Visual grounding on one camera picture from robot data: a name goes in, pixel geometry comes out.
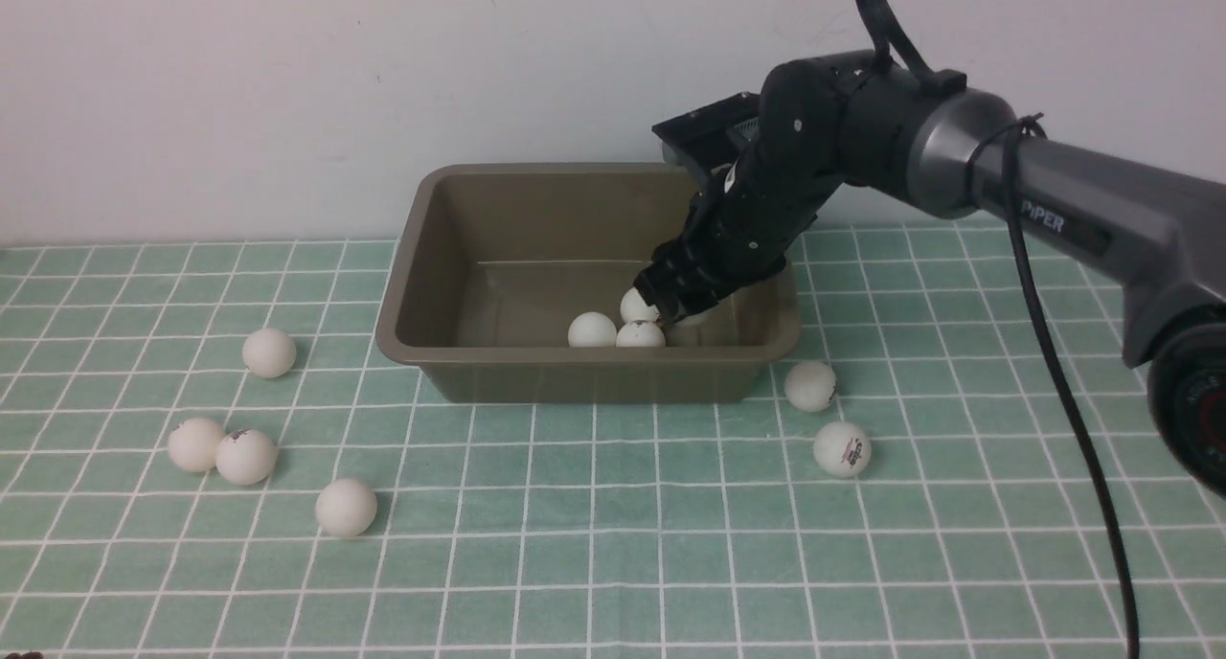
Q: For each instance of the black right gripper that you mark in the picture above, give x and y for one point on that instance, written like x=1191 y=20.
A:
x=736 y=233

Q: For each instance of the white ball printed logo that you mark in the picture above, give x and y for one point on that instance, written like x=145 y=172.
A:
x=842 y=449

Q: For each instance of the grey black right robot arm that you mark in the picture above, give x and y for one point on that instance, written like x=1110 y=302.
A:
x=949 y=151

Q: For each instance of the white ball beside bin corner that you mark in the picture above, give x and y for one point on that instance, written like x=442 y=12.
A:
x=810 y=386

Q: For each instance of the olive green plastic bin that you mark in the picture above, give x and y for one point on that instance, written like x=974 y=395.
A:
x=497 y=259

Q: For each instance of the white ball left pair marked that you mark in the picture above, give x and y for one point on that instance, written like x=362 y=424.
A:
x=246 y=457

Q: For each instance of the green checkered tablecloth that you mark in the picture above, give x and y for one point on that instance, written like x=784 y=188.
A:
x=536 y=531

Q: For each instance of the white ball left pair outer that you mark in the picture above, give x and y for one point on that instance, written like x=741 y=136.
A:
x=193 y=445

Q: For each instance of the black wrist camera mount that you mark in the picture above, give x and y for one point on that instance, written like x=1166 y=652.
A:
x=710 y=137

